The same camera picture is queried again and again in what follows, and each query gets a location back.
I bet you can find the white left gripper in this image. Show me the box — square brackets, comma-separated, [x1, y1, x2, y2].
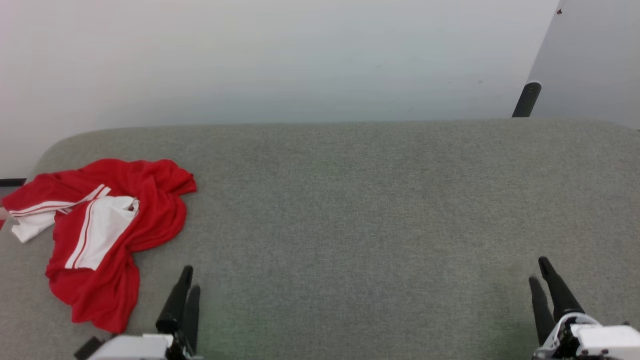
[87, 265, 203, 360]

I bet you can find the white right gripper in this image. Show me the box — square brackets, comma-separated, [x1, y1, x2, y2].
[528, 256, 640, 360]

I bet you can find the red and white basketball jersey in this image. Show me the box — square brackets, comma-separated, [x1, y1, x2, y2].
[1, 158, 197, 334]

